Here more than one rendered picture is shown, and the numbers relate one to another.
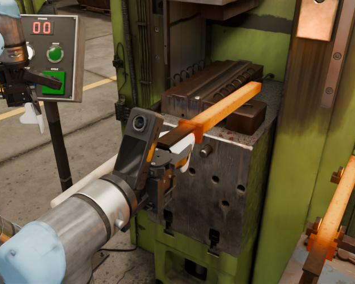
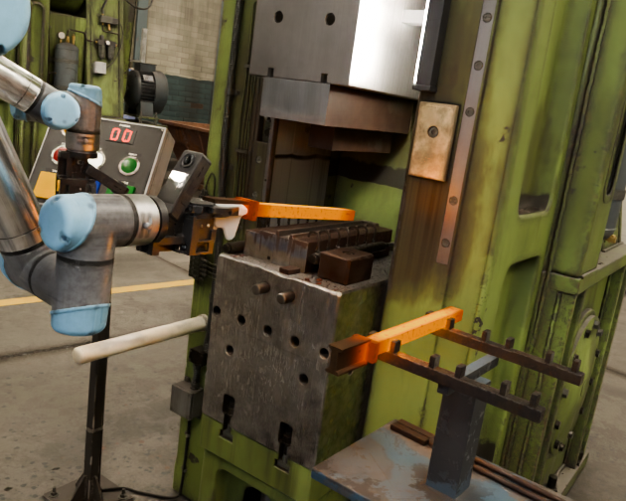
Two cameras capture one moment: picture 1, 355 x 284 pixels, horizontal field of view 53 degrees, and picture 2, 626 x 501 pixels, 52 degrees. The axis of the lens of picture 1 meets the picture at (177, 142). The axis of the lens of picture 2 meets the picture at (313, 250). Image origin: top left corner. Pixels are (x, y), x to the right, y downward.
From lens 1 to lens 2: 0.59 m
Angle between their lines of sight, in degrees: 18
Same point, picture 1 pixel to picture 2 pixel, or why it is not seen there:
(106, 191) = (142, 198)
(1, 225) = not seen: hidden behind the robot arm
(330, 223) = (384, 335)
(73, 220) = (109, 199)
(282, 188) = (390, 383)
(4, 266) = (47, 211)
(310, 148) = not seen: hidden behind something
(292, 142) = (403, 312)
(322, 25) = (435, 162)
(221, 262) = (290, 482)
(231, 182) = (313, 345)
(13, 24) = (91, 109)
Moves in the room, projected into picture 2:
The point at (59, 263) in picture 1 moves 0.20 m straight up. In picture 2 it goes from (90, 217) to (99, 58)
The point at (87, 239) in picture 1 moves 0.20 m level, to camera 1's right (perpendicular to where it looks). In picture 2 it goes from (116, 217) to (262, 239)
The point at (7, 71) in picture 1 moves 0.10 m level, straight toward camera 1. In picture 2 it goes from (70, 160) to (71, 166)
